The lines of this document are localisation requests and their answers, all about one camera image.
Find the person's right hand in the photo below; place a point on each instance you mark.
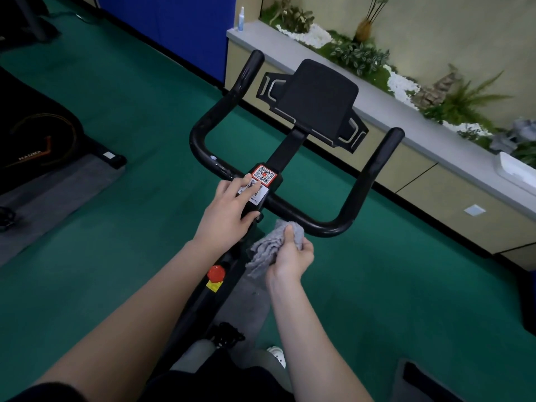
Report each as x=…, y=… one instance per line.
x=291, y=259

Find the person's left hand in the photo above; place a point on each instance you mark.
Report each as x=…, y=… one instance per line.
x=224, y=217

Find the person's left thumb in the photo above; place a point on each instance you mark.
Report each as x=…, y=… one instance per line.
x=252, y=219

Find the person's right thumb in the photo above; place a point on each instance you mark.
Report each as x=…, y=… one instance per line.
x=294, y=236

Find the grey cleaning cloth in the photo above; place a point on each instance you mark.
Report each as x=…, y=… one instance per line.
x=268, y=246

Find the person's left forearm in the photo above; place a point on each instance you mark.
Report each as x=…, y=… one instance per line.
x=138, y=313

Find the person's right forearm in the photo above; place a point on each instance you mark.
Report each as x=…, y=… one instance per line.
x=312, y=343

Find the white and red label sticker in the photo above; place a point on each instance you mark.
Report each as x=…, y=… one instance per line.
x=263, y=179

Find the red round knob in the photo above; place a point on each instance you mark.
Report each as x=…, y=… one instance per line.
x=216, y=273

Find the yellow warning sticker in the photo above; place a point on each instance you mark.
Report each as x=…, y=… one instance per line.
x=214, y=285

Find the black bike pedal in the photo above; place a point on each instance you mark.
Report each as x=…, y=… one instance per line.
x=226, y=334

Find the white shoe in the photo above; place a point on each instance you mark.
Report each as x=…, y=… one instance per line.
x=277, y=356

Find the black tablet holder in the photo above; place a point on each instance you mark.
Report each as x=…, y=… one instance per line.
x=320, y=96

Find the beige planter cabinet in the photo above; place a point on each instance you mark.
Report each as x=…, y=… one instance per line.
x=439, y=179

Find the white pebbles patch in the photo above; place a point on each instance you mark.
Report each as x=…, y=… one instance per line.
x=310, y=36
x=400, y=85

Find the variegated green bush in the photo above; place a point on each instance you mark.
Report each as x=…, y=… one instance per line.
x=360, y=56

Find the grey mat with black base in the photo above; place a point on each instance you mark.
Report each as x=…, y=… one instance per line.
x=423, y=385

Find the large grey floor mat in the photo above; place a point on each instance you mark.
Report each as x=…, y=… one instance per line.
x=54, y=196

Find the clear spray bottle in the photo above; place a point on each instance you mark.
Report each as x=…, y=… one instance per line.
x=241, y=20

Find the brown decorative rock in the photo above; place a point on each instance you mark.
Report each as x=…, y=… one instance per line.
x=437, y=92

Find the small green leafy plant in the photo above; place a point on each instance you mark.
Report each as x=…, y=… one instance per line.
x=293, y=14

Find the blue partition panel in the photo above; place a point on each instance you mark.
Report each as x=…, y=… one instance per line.
x=176, y=25

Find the green fern plant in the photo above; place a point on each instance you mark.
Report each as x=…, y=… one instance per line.
x=469, y=102

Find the tall plant with yellow base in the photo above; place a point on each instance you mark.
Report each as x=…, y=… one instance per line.
x=368, y=20

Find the black exercise bike with orange stripe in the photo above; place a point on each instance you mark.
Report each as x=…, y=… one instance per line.
x=37, y=133

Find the white plastic tray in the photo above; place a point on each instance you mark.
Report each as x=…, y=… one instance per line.
x=517, y=171

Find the grey stone figure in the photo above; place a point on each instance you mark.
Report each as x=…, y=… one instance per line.
x=513, y=136

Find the dark gym equipment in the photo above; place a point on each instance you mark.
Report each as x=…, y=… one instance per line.
x=21, y=16

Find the white wall socket plate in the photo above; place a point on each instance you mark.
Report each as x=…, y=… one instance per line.
x=474, y=210

